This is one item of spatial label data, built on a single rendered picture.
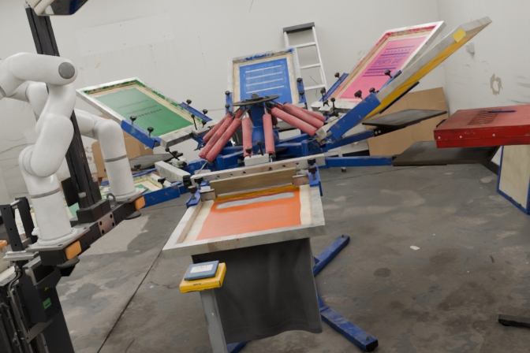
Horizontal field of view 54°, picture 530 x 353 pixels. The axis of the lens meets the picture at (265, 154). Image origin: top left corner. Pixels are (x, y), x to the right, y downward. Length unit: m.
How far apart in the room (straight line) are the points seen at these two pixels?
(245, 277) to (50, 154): 0.83
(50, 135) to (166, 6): 5.03
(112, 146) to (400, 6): 4.94
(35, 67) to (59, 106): 0.16
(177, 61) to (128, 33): 0.69
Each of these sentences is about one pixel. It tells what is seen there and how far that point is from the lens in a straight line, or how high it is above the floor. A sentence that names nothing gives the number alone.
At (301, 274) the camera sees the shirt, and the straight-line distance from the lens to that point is 2.00.
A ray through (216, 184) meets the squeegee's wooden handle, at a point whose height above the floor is 1.04.
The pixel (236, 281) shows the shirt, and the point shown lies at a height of 0.78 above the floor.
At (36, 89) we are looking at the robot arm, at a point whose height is 1.62.
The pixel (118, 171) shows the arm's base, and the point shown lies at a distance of 2.14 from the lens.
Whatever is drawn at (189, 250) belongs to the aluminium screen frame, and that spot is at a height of 0.97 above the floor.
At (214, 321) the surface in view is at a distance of 1.78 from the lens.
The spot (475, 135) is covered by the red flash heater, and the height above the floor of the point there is 1.07.
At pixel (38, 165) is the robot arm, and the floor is 1.40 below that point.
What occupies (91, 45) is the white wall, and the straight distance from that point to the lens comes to 6.91.
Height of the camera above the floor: 1.63
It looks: 12 degrees down
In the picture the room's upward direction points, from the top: 11 degrees counter-clockwise
